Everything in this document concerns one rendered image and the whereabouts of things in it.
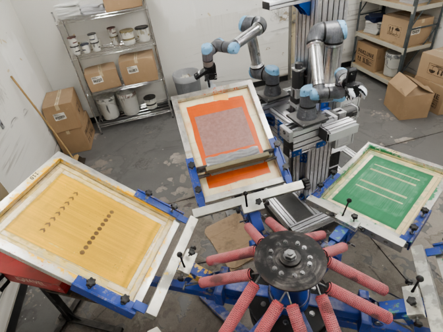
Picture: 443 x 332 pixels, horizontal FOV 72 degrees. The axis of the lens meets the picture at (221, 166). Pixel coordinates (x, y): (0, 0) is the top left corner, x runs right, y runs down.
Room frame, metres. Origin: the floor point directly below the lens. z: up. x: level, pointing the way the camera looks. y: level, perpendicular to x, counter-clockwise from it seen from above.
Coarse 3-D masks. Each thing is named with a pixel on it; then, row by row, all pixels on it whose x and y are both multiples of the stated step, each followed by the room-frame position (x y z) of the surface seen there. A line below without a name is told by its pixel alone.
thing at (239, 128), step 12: (240, 96) 2.01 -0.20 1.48; (228, 108) 1.93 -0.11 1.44; (240, 108) 1.93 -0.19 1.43; (228, 120) 1.85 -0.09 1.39; (240, 120) 1.85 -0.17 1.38; (228, 132) 1.77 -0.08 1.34; (240, 132) 1.77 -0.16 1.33; (252, 132) 1.76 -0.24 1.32; (240, 144) 1.69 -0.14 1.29; (252, 144) 1.69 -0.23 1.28; (252, 168) 1.55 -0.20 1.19; (264, 168) 1.54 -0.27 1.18
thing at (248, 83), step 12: (228, 84) 2.06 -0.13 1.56; (240, 84) 2.06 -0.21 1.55; (252, 84) 2.05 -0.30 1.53; (180, 96) 2.00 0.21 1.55; (192, 96) 1.99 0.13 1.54; (204, 96) 2.02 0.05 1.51; (252, 96) 1.97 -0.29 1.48; (180, 120) 1.84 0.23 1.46; (264, 120) 1.81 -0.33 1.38; (180, 132) 1.76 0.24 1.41; (264, 132) 1.75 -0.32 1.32; (276, 180) 1.44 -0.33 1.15; (228, 192) 1.39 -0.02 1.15; (240, 192) 1.39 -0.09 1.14
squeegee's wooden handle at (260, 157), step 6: (252, 156) 1.52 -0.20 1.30; (258, 156) 1.52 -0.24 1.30; (264, 156) 1.52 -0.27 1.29; (228, 162) 1.50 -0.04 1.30; (234, 162) 1.50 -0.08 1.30; (240, 162) 1.50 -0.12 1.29; (246, 162) 1.51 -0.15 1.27; (252, 162) 1.54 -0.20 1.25; (210, 168) 1.47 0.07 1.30; (216, 168) 1.47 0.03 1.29; (222, 168) 1.48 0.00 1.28; (228, 168) 1.51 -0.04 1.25
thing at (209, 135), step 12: (192, 108) 1.95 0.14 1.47; (204, 108) 1.94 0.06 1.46; (216, 108) 1.94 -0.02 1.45; (192, 120) 1.87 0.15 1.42; (204, 120) 1.86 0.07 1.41; (216, 120) 1.86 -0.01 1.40; (204, 132) 1.78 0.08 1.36; (216, 132) 1.78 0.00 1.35; (204, 144) 1.71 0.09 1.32; (216, 144) 1.70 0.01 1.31; (228, 144) 1.70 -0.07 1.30; (204, 156) 1.63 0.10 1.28; (216, 180) 1.49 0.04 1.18; (228, 180) 1.48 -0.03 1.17
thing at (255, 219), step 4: (252, 212) 1.24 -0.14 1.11; (256, 212) 1.24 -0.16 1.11; (252, 216) 1.22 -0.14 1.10; (256, 216) 1.22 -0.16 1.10; (252, 220) 1.20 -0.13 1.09; (256, 220) 1.20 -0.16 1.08; (260, 220) 1.20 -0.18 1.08; (252, 224) 1.18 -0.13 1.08; (256, 224) 1.18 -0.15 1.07; (260, 224) 1.18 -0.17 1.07; (256, 228) 1.16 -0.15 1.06; (260, 228) 1.16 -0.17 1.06
